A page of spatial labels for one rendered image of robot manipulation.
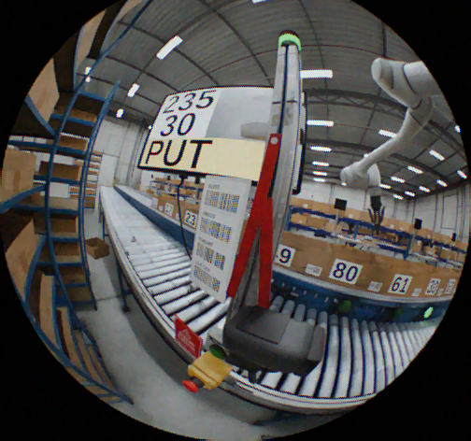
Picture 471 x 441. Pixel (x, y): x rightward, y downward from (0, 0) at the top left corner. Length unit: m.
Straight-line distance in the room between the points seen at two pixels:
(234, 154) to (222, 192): 0.14
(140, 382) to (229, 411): 0.57
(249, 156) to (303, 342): 0.32
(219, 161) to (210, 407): 1.32
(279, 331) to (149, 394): 1.15
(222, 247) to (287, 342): 0.15
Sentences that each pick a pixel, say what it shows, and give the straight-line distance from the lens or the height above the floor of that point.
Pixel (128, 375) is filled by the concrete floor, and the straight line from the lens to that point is 1.31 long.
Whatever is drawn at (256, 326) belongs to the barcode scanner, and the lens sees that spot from 0.17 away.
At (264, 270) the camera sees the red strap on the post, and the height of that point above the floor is 1.14.
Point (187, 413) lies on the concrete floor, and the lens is 1.22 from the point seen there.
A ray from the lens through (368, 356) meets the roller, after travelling 0.78.
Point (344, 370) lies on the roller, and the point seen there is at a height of 0.75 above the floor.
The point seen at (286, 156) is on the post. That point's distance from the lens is 0.18.
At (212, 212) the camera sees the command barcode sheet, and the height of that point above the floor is 1.19.
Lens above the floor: 1.22
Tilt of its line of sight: 3 degrees down
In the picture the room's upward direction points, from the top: 12 degrees clockwise
